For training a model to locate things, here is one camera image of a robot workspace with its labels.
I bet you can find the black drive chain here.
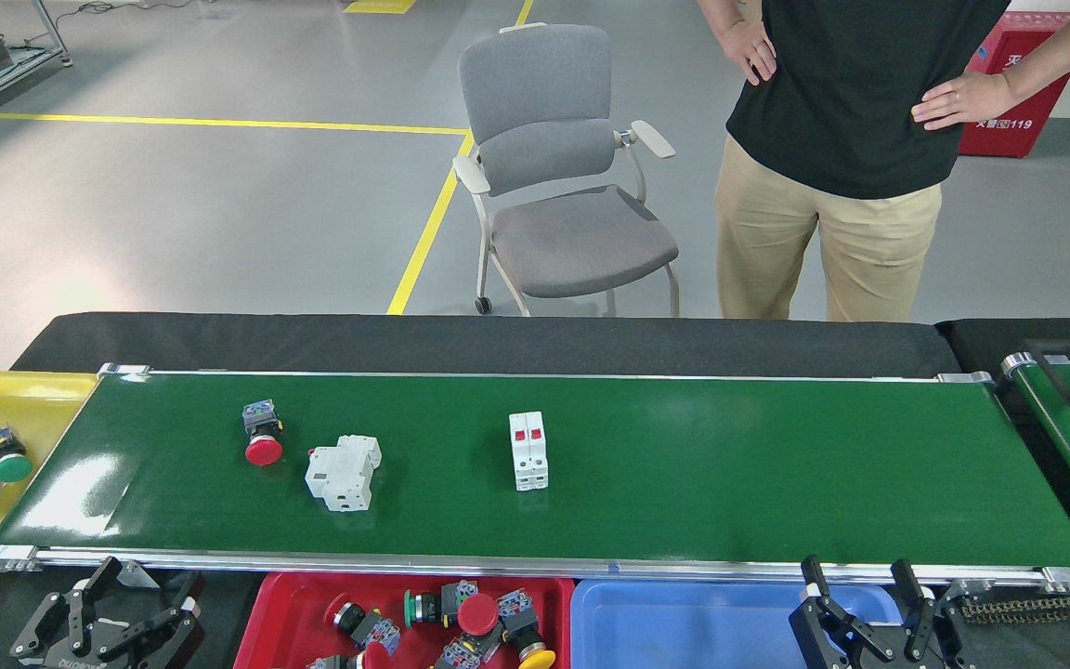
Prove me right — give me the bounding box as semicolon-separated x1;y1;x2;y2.
960;590;1070;623

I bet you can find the yellow button switch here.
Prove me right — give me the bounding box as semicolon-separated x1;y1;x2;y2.
497;586;557;669

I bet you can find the red plastic tray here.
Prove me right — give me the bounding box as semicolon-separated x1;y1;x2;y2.
233;574;575;669

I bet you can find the person's right hand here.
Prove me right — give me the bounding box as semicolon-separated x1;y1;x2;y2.
716;19;777;86

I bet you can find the red fire extinguisher cabinet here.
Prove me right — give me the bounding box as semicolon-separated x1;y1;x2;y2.
959;11;1070;159

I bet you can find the person's left hand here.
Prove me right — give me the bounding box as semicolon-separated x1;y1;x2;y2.
911;72;1019;131

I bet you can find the blue plastic tray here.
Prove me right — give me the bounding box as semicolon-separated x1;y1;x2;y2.
570;578;907;669

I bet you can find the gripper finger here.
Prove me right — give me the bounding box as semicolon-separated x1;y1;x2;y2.
788;554;900;669
888;557;974;669

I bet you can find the aluminium frame rack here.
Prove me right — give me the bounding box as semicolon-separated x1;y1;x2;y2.
0;0;73;125

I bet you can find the yellow plastic tray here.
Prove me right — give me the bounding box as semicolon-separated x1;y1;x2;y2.
0;370;99;607

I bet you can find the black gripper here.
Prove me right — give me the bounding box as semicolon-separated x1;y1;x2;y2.
10;555;203;669

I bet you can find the red mushroom button switch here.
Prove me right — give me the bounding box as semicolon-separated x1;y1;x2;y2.
307;640;394;669
241;399;284;467
433;592;500;669

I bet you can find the person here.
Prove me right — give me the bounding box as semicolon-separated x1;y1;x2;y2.
696;0;1070;322

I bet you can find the grey office chair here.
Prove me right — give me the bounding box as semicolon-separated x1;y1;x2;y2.
452;22;682;319

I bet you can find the white circuit breaker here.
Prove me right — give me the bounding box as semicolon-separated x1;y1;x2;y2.
508;411;551;492
304;434;384;513

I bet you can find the long green conveyor belt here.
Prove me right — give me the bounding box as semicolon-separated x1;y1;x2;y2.
0;362;1070;596

